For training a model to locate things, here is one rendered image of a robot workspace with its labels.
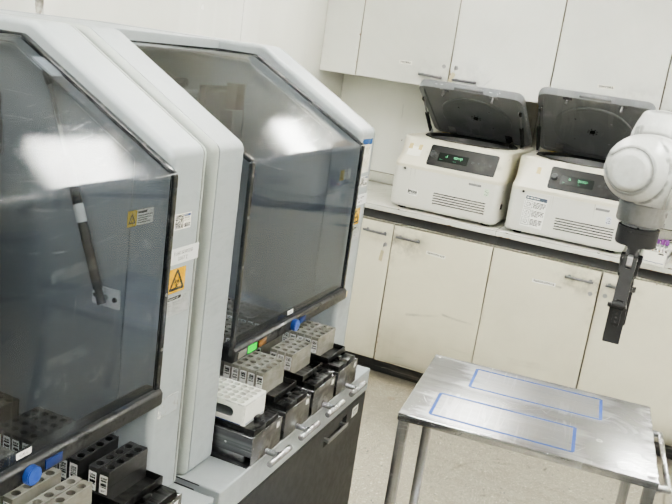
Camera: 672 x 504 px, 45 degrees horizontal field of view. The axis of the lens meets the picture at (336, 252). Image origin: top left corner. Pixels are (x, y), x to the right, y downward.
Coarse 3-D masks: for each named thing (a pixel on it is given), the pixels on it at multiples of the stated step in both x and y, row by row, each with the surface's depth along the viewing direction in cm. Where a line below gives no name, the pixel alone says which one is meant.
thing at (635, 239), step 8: (616, 232) 151; (624, 232) 148; (632, 232) 147; (640, 232) 146; (648, 232) 146; (656, 232) 147; (616, 240) 150; (624, 240) 148; (632, 240) 147; (640, 240) 147; (648, 240) 147; (656, 240) 148; (632, 248) 147; (640, 248) 147; (648, 248) 147
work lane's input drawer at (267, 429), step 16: (256, 416) 180; (272, 416) 183; (224, 432) 177; (240, 432) 176; (256, 432) 176; (272, 432) 183; (224, 448) 178; (240, 448) 176; (256, 448) 177; (288, 448) 183; (272, 464) 176
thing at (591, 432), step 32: (448, 384) 214; (480, 384) 217; (512, 384) 220; (544, 384) 223; (416, 416) 192; (448, 416) 195; (480, 416) 197; (512, 416) 200; (544, 416) 202; (576, 416) 205; (608, 416) 208; (640, 416) 211; (512, 448) 186; (544, 448) 185; (576, 448) 188; (608, 448) 190; (640, 448) 192; (416, 480) 242; (640, 480) 178
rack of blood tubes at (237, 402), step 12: (228, 384) 186; (240, 384) 186; (228, 396) 179; (240, 396) 180; (252, 396) 181; (264, 396) 183; (216, 408) 185; (228, 408) 186; (240, 408) 176; (252, 408) 179; (228, 420) 178; (240, 420) 177; (252, 420) 180
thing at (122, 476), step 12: (120, 456) 146; (132, 456) 147; (144, 456) 149; (108, 468) 142; (120, 468) 143; (132, 468) 146; (144, 468) 150; (108, 480) 140; (120, 480) 144; (132, 480) 147; (108, 492) 141; (120, 492) 145
